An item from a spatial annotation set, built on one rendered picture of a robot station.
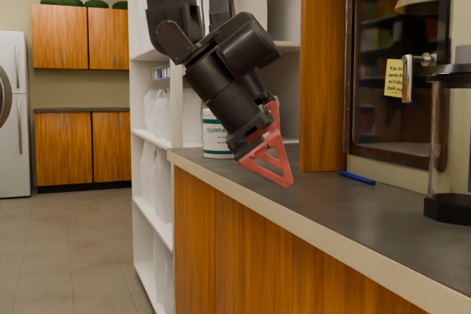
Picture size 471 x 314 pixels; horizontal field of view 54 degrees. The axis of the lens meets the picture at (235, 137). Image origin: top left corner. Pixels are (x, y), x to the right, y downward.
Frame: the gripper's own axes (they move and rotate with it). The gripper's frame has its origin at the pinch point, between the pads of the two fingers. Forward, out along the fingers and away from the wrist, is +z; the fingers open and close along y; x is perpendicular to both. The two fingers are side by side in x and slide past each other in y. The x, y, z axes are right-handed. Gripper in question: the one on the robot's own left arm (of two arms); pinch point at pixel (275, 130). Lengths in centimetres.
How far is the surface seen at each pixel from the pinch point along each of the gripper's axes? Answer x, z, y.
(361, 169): -12.8, 17.9, 2.4
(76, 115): 244, -120, 380
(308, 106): -9.2, -1.2, 7.6
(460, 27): -40.7, -0.4, -18.6
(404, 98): -26.5, 6.0, -18.6
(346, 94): -18.5, 0.7, 6.1
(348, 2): -29.3, -18.0, 6.2
